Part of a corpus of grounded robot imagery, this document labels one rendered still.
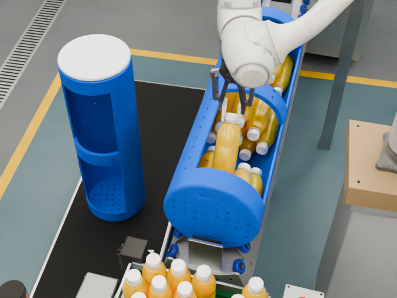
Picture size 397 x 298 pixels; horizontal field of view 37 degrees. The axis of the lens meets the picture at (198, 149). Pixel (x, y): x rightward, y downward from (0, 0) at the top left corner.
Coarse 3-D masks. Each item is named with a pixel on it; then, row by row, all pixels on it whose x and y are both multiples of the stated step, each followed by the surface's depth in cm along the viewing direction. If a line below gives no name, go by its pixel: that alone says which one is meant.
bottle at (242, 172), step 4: (240, 168) 178; (244, 168) 178; (236, 172) 175; (240, 172) 175; (244, 172) 175; (248, 172) 177; (240, 176) 174; (244, 176) 174; (248, 176) 175; (248, 180) 174
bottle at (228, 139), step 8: (224, 120) 170; (224, 128) 169; (232, 128) 168; (224, 136) 168; (232, 136) 168; (216, 144) 171; (224, 144) 169; (232, 144) 169; (216, 152) 171; (224, 152) 169; (232, 152) 169; (216, 160) 171; (224, 160) 169; (232, 160) 170; (216, 168) 171; (224, 168) 170; (232, 168) 171
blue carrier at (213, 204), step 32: (256, 96) 185; (288, 96) 200; (192, 128) 185; (192, 160) 168; (256, 160) 199; (192, 192) 162; (224, 192) 158; (256, 192) 164; (192, 224) 173; (224, 224) 169; (256, 224) 165
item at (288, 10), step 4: (272, 0) 258; (276, 0) 258; (280, 0) 257; (284, 0) 257; (288, 0) 256; (292, 0) 258; (272, 4) 262; (276, 4) 261; (280, 4) 261; (284, 4) 260; (288, 4) 260; (292, 4) 260; (276, 8) 263; (280, 8) 262; (284, 8) 262; (288, 8) 261; (288, 12) 263
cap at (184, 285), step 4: (180, 284) 154; (184, 284) 154; (188, 284) 154; (180, 288) 154; (184, 288) 154; (188, 288) 154; (192, 288) 154; (180, 292) 153; (184, 292) 153; (188, 292) 153; (184, 296) 153
